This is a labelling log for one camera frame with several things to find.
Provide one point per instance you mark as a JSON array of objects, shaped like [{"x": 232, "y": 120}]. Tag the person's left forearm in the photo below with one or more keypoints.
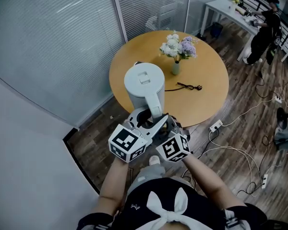
[{"x": 112, "y": 186}]

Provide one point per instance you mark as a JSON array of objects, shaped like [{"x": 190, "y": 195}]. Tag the grey blue cloth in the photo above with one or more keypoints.
[{"x": 286, "y": 138}]

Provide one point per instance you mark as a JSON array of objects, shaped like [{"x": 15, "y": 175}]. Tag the white table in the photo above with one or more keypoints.
[{"x": 220, "y": 7}]

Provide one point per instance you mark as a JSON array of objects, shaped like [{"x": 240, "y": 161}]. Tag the white and purple flower bouquet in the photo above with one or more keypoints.
[{"x": 175, "y": 47}]

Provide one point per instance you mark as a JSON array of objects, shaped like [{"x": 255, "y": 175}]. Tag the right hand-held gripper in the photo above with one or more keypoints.
[{"x": 174, "y": 148}]

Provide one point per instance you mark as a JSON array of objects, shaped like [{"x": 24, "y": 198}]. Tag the person's right forearm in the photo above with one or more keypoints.
[{"x": 206, "y": 181}]

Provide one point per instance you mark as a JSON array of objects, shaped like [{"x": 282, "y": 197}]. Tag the black waste bin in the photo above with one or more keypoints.
[{"x": 216, "y": 29}]

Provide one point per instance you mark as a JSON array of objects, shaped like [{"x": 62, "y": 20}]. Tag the yellow green fruit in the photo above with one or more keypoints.
[{"x": 235, "y": 0}]

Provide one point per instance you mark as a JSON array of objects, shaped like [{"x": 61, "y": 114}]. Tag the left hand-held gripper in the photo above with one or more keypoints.
[{"x": 127, "y": 142}]

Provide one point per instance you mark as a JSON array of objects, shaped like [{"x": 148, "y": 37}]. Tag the white electric kettle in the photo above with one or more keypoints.
[{"x": 144, "y": 80}]

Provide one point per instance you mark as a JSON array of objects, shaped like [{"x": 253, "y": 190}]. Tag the pale shoe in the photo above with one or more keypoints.
[{"x": 154, "y": 160}]

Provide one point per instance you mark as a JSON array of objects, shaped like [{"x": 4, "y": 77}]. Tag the black top with white bow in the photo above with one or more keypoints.
[{"x": 201, "y": 200}]

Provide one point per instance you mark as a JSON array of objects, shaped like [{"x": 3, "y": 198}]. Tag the light grey trousers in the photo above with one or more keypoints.
[{"x": 151, "y": 174}]

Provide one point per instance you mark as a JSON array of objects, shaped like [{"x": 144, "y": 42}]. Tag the pale green vase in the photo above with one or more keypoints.
[{"x": 176, "y": 68}]

